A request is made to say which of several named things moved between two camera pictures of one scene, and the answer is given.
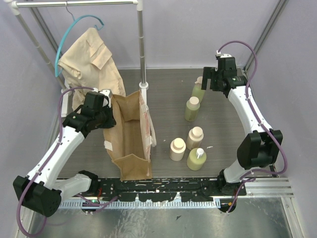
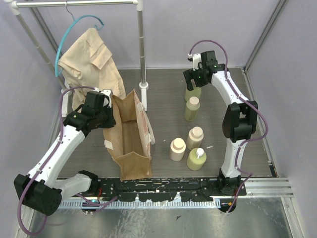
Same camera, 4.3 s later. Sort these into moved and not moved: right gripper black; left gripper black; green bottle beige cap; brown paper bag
Moved: right gripper black
Not moved: green bottle beige cap; left gripper black; brown paper bag
